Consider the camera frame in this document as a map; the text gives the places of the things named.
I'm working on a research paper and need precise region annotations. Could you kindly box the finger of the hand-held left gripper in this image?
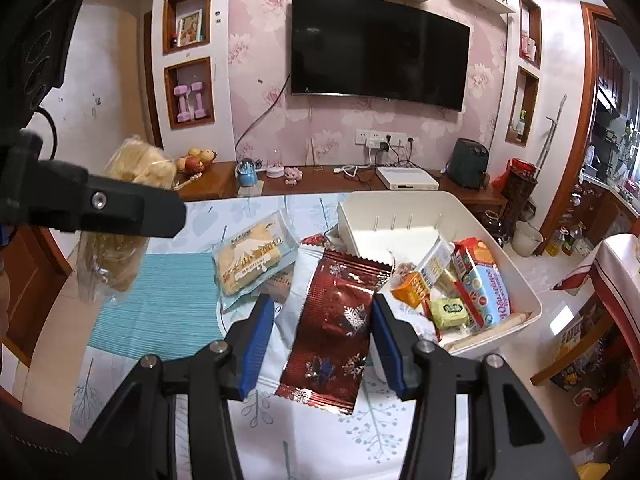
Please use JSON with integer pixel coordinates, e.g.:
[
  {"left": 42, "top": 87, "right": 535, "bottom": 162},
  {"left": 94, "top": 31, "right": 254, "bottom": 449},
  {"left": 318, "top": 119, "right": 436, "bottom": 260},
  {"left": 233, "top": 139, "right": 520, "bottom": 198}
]
[{"left": 38, "top": 160, "right": 187, "bottom": 240}]

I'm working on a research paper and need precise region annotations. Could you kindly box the tall red and black vase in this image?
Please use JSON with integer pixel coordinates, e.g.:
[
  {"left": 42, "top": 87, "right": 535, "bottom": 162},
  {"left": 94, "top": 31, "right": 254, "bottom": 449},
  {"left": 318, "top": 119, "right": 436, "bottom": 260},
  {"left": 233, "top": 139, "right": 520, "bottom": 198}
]
[{"left": 492, "top": 158, "right": 539, "bottom": 222}]

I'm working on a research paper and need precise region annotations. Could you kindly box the long beige snack packet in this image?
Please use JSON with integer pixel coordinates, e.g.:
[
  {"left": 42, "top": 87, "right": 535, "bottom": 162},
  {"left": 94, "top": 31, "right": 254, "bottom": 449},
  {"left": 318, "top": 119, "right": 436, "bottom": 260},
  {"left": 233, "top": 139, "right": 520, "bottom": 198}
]
[{"left": 440, "top": 312, "right": 532, "bottom": 352}]

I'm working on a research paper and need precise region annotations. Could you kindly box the dark red snowflake packet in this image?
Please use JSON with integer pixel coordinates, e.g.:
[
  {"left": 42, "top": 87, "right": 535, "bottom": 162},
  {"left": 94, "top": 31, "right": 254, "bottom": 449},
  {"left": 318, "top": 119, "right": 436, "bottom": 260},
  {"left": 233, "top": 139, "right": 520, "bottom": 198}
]
[{"left": 274, "top": 247, "right": 394, "bottom": 416}]

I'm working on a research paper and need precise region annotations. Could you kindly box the clear tray snack packet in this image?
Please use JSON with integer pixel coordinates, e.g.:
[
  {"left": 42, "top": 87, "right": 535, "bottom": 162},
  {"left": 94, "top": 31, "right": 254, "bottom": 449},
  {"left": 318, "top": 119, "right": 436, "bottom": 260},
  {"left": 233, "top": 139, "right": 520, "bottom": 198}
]
[{"left": 417, "top": 237, "right": 459, "bottom": 292}]

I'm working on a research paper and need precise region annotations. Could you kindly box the red and blue biscuit packet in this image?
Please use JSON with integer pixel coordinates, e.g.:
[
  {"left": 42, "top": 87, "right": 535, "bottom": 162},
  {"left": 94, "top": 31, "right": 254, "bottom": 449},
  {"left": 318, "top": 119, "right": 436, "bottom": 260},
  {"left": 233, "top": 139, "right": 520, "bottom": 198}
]
[{"left": 452, "top": 237, "right": 512, "bottom": 332}]

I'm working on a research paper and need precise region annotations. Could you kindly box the orange snack packet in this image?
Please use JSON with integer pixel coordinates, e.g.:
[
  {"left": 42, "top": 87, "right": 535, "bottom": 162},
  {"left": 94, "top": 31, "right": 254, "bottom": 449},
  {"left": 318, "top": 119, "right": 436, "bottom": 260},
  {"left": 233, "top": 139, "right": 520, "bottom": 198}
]
[{"left": 390, "top": 272, "right": 434, "bottom": 309}]

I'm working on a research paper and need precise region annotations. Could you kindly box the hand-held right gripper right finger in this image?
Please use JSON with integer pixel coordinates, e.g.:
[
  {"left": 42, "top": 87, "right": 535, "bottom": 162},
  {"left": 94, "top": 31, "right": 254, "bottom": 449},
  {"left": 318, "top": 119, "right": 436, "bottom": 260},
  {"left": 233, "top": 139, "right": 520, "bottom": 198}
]
[{"left": 371, "top": 292, "right": 563, "bottom": 480}]

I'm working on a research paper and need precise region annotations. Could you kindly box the red and white chair cover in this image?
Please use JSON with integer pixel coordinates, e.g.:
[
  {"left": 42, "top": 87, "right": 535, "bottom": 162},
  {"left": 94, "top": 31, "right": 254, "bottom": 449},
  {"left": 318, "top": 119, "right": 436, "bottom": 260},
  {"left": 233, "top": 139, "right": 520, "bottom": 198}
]
[{"left": 550, "top": 232, "right": 640, "bottom": 341}]

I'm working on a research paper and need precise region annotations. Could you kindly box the white set-top box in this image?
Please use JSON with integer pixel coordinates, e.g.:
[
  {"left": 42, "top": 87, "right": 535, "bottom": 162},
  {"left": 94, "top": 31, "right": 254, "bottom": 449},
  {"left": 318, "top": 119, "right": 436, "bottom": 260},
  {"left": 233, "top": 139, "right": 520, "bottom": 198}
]
[{"left": 375, "top": 165, "right": 441, "bottom": 192}]

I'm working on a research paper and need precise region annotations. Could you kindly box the black curved television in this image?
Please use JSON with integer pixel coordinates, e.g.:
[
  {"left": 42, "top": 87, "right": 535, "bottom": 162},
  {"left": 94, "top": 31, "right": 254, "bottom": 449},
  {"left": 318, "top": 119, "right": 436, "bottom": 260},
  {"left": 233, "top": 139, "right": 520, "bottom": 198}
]
[{"left": 290, "top": 0, "right": 471, "bottom": 113}]

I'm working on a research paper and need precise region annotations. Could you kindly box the teal striped placemat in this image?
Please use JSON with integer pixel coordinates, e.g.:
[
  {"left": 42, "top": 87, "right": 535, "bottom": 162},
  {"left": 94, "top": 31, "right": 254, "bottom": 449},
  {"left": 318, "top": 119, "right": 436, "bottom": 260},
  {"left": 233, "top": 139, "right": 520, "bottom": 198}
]
[{"left": 88, "top": 252, "right": 224, "bottom": 349}]

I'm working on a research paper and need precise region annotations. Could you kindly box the blue snow globe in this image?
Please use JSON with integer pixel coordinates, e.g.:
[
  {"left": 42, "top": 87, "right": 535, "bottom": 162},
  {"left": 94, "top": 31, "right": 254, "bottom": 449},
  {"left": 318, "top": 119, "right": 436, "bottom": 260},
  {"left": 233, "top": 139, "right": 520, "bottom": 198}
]
[{"left": 235, "top": 158, "right": 259, "bottom": 189}]

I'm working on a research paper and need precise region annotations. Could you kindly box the clear bag of bread pieces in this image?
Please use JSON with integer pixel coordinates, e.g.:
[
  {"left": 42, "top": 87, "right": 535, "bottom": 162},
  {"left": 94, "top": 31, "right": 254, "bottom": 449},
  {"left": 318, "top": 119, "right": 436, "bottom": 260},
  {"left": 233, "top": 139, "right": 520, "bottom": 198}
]
[{"left": 76, "top": 134, "right": 179, "bottom": 307}]

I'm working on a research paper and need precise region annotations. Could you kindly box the white bucket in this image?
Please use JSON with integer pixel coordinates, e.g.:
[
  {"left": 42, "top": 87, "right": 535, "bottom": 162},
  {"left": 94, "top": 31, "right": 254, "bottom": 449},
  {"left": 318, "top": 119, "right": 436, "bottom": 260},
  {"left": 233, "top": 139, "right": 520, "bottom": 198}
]
[{"left": 509, "top": 220, "right": 545, "bottom": 257}]

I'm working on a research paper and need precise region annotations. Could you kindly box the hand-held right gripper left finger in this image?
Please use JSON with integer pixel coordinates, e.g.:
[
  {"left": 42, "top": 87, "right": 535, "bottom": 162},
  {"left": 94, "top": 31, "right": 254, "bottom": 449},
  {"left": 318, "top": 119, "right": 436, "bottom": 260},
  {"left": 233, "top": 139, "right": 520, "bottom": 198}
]
[{"left": 87, "top": 294, "right": 276, "bottom": 480}]

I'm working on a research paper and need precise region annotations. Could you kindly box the light blue bread packet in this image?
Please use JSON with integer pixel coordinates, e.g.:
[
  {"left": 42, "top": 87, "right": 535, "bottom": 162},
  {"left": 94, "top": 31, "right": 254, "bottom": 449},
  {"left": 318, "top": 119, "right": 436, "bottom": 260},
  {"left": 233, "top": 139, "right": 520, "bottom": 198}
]
[{"left": 212, "top": 210, "right": 302, "bottom": 312}]

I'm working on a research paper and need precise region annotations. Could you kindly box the white plastic bin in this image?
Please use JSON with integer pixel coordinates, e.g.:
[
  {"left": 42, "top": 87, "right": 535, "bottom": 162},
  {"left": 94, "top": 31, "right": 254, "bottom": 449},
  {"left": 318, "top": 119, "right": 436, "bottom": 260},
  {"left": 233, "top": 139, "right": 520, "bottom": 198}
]
[{"left": 336, "top": 190, "right": 544, "bottom": 361}]

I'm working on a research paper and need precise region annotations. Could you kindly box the yellow green snack packet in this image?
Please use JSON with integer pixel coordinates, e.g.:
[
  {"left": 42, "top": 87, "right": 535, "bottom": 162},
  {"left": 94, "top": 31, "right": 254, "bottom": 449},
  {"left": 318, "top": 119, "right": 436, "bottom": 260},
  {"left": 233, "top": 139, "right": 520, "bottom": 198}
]
[{"left": 429, "top": 297, "right": 471, "bottom": 331}]

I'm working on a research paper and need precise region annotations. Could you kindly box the bowl of fruit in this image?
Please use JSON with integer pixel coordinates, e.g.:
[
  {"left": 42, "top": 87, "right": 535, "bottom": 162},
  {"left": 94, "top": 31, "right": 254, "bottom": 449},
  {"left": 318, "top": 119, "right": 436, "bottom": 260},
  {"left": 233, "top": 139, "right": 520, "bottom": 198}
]
[{"left": 174, "top": 147, "right": 219, "bottom": 176}]

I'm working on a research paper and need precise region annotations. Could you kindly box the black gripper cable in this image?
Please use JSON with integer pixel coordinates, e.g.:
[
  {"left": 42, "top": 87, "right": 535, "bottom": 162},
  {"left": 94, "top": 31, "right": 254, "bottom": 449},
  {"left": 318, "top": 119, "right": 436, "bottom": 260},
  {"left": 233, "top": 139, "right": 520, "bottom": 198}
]
[{"left": 31, "top": 107, "right": 59, "bottom": 162}]

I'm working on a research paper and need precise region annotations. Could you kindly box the dark green air fryer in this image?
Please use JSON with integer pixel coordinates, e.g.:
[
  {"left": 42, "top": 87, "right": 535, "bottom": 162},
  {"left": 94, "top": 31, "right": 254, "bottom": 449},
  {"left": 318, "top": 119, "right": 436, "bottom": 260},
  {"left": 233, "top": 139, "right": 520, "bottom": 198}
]
[{"left": 446, "top": 138, "right": 491, "bottom": 190}]

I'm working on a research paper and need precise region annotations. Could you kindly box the black ceramic jar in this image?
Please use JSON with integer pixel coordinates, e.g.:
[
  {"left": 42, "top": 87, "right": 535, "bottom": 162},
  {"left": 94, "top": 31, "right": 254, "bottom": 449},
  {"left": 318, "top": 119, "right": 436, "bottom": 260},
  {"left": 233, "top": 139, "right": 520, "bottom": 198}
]
[{"left": 482, "top": 207, "right": 512, "bottom": 247}]

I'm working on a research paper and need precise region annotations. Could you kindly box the wooden television cabinet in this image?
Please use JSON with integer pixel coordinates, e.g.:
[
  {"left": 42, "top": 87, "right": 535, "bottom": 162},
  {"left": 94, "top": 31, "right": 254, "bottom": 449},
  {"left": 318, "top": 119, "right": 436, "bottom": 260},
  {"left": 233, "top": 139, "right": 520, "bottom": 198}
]
[{"left": 174, "top": 160, "right": 509, "bottom": 212}]

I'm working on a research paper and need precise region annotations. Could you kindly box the framed photo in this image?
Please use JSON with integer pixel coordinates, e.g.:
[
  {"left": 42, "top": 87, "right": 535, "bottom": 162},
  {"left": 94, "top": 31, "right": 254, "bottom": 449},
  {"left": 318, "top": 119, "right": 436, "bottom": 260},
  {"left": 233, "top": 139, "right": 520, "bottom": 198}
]
[{"left": 175, "top": 8, "right": 204, "bottom": 46}]

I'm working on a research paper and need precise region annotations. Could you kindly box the white wall socket strip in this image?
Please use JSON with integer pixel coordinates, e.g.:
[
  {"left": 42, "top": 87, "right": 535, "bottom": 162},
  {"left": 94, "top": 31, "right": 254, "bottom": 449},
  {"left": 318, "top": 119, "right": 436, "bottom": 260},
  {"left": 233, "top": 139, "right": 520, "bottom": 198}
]
[{"left": 355, "top": 129, "right": 416, "bottom": 148}]

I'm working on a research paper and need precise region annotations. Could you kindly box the pink dumbbell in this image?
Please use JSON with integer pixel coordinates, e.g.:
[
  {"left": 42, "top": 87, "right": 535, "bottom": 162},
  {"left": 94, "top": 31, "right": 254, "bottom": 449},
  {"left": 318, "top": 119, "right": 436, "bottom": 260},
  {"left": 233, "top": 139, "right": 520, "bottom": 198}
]
[
  {"left": 173, "top": 85, "right": 193, "bottom": 122},
  {"left": 189, "top": 81, "right": 207, "bottom": 117}
]

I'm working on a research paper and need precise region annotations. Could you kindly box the floral tablecloth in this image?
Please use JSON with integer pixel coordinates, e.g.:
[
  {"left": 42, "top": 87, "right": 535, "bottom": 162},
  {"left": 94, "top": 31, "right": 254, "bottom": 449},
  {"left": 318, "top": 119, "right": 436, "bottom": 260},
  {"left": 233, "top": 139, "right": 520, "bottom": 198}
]
[{"left": 67, "top": 191, "right": 471, "bottom": 480}]

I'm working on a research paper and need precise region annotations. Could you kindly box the group of bottles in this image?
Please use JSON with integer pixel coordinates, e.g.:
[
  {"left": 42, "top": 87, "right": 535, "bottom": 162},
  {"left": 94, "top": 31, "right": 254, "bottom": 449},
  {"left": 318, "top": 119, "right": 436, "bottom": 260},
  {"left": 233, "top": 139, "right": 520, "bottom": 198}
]
[{"left": 544, "top": 224, "right": 592, "bottom": 257}]

